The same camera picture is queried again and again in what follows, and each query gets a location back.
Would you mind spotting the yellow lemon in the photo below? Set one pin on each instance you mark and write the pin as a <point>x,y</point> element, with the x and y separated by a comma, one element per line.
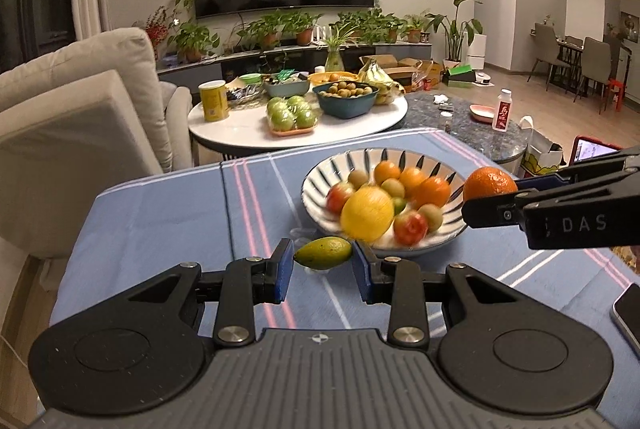
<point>366,213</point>

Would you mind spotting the green bowl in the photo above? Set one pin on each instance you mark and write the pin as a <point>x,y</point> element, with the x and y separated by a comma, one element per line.
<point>250,80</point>

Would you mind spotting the small green lime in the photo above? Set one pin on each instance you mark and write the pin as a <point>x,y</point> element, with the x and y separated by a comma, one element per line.
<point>399,205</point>

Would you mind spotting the tall leafy potted plant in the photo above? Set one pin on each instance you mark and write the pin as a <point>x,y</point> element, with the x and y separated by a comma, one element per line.
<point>455,44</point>

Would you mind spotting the green box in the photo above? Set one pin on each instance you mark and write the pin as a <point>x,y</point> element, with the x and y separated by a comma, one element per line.
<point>459,74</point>

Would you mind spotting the white crumpled tissue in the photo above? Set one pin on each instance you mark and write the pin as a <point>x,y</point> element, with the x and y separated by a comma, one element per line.
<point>441,99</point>

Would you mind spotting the white bottle red label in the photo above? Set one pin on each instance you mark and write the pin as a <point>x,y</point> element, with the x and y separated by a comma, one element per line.
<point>503,111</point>

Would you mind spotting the glass vase with grass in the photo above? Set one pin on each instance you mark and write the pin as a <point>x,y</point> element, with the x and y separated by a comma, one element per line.
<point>334,59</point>

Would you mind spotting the bunch of bananas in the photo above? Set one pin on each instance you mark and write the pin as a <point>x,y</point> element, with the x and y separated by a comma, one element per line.
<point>375,74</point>

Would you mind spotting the pink dish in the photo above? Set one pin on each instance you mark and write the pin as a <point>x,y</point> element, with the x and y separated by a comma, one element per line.
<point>481,114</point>

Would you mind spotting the red snack bag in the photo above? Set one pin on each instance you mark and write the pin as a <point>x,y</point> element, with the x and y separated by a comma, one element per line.
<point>431,81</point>

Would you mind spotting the brown kiwi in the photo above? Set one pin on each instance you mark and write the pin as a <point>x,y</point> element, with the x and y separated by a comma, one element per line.
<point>432,216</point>
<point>392,188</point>
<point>357,179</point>

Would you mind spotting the white round coffee table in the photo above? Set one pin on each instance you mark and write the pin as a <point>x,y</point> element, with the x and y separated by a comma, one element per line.
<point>240,131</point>

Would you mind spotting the pile of brown longans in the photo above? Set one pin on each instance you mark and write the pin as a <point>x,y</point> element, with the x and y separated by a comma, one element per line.
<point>345,90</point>

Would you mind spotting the blue striped tablecloth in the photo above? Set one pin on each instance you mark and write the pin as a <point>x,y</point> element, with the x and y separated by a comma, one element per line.
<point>175,219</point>

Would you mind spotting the pile of snack packets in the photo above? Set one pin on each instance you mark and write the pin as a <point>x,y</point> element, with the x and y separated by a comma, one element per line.
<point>245,94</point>

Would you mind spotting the small spice jar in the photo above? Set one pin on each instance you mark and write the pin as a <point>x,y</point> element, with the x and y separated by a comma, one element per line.
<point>447,123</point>

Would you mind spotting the silver smartphone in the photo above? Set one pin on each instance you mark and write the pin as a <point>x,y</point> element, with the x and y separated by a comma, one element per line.
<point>629,314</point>

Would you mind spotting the white robot vacuum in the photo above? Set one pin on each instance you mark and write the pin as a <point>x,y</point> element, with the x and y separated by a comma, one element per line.
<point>482,79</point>

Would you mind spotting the large pebbled orange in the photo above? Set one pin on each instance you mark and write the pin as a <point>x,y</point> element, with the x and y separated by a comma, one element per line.
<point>487,184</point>

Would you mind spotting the wrapped tray of green apples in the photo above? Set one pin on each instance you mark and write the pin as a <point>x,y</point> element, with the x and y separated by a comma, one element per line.
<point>287,116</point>

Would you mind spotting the yellow can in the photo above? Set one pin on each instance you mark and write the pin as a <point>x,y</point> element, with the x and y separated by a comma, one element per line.
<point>215,101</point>

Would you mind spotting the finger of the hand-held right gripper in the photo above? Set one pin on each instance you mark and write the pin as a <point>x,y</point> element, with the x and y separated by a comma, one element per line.
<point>490,211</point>
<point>542,182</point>

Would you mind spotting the white air purifier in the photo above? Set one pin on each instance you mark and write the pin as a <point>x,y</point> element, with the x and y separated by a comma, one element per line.
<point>477,51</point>

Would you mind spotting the orange plastic basket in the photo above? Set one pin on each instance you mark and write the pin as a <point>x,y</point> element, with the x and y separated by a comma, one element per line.
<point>325,76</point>

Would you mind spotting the teal bowl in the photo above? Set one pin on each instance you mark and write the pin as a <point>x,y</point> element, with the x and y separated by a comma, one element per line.
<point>345,106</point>

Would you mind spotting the elongated green mango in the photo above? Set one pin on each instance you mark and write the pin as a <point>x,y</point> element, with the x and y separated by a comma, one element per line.
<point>322,251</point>

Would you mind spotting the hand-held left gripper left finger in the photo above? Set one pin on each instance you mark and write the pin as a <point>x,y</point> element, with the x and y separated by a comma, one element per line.
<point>284,274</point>

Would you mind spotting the tablet with video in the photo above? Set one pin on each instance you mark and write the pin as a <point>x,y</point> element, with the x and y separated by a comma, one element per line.
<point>590,150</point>

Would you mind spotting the grey television console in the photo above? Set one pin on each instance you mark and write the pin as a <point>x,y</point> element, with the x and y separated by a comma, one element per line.
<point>210,71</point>

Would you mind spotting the beige sofa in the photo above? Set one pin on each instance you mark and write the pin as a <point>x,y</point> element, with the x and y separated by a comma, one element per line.
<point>75,134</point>

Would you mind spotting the red berry plant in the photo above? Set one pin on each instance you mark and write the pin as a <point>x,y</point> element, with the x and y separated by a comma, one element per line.
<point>159,29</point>

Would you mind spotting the small white picket fence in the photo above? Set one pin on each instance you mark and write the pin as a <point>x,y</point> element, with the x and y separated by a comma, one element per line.
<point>321,35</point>

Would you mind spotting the red stool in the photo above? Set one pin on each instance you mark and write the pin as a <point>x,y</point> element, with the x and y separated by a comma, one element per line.
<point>616,91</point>

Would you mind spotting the grey dining chair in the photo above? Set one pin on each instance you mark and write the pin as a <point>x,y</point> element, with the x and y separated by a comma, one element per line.
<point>545,49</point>
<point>597,64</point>

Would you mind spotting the dark speckled round table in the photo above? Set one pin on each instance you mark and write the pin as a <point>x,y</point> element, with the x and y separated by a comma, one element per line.
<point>470,134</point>

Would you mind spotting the white paper bag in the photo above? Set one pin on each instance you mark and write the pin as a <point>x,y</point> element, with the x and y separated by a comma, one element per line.
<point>542,154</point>

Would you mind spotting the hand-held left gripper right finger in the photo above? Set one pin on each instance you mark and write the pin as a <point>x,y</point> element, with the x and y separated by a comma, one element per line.
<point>361,274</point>

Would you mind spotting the dining table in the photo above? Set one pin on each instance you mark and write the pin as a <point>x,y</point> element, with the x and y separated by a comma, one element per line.
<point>570,46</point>

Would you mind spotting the green potted plant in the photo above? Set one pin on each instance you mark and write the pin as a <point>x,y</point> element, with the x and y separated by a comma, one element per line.
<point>304,38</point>
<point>192,54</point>
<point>357,29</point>
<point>391,36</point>
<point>414,35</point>
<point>270,40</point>

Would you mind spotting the open cardboard box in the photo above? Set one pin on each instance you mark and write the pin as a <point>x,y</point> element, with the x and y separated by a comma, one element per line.
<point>395,71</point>

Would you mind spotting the white black-striped bowl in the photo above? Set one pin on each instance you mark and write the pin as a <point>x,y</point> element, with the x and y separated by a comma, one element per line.
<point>320,179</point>

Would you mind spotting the teal rectangular container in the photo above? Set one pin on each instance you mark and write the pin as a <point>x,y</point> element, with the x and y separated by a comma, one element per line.
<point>287,88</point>

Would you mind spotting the red apple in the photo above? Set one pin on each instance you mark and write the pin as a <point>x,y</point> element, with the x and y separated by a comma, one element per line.
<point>410,229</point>
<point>337,199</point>

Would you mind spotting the wall picture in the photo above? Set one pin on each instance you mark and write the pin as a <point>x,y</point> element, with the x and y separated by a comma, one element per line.
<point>631,21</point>

